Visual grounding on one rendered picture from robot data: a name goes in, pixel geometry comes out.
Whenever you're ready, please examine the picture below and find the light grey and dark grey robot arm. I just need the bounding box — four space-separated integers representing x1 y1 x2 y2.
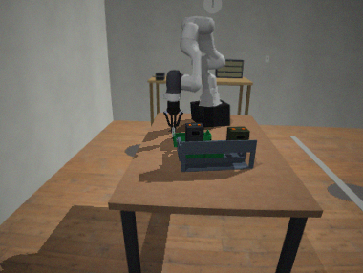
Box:
160 16 225 107

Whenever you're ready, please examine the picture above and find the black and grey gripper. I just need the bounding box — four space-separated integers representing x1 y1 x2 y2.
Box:
163 101 183 137

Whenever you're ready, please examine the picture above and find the grey shelf rack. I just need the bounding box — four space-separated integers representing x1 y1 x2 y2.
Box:
176 137 257 172

